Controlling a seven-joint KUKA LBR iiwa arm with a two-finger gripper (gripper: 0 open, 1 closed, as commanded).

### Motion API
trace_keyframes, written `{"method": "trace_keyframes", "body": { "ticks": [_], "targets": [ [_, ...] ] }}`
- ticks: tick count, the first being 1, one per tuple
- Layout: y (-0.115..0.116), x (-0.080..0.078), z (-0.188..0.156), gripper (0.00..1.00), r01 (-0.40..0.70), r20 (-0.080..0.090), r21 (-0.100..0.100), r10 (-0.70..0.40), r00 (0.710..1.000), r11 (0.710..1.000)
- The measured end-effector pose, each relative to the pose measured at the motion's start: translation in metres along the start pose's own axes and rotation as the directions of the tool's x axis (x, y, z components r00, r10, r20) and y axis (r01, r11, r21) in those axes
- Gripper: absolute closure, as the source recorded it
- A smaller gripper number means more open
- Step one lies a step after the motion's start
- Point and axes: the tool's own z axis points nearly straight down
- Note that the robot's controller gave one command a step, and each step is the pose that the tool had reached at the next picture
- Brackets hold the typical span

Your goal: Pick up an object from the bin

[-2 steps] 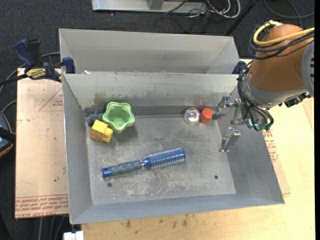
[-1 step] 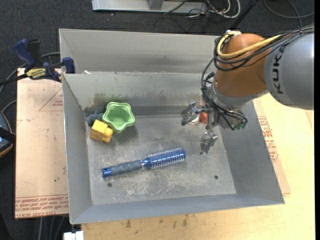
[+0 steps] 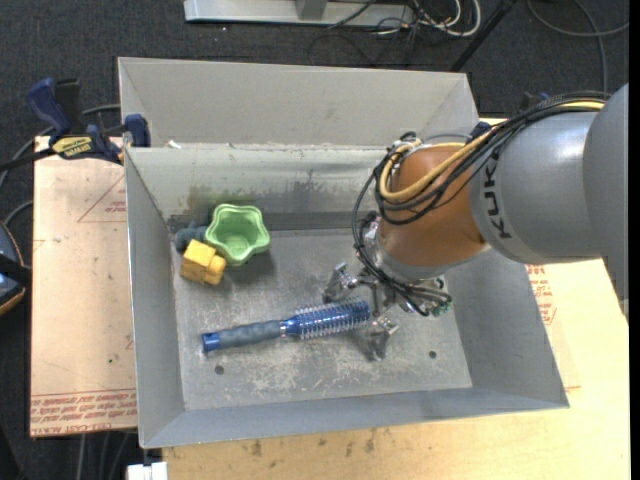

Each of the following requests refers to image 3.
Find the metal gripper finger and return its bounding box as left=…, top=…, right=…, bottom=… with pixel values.
left=363, top=315, right=402, bottom=363
left=321, top=261, right=359, bottom=305

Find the blue round hairbrush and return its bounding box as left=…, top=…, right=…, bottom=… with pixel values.
left=200, top=299, right=373, bottom=355

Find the grey metal bin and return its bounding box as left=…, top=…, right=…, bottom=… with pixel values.
left=117, top=56, right=571, bottom=450

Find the green star-shaped cup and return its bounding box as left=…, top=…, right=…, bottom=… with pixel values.
left=204, top=203, right=272, bottom=268

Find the yellow toy block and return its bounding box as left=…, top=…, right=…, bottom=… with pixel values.
left=179, top=239, right=228, bottom=287

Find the dark blue-grey toy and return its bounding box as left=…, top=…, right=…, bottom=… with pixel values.
left=173, top=221, right=208, bottom=255

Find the brown cardboard board, red print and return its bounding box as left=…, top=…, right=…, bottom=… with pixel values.
left=29, top=135, right=584, bottom=440

